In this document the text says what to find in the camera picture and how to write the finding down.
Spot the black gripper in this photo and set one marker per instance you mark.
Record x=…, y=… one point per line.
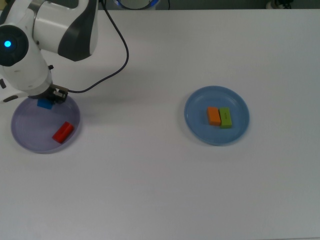
x=58, y=96

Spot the blue block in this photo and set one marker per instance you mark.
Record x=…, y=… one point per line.
x=44, y=104

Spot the red cylinder block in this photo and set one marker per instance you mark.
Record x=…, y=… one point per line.
x=62, y=132

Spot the orange block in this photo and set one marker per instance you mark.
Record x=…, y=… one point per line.
x=214, y=116

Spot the green block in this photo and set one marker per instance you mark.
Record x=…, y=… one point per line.
x=225, y=118

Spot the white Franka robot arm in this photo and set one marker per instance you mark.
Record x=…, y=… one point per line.
x=50, y=25

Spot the purple plate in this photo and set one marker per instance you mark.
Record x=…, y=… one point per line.
x=32, y=130

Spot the blue plate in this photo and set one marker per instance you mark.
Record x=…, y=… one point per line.
x=200, y=125

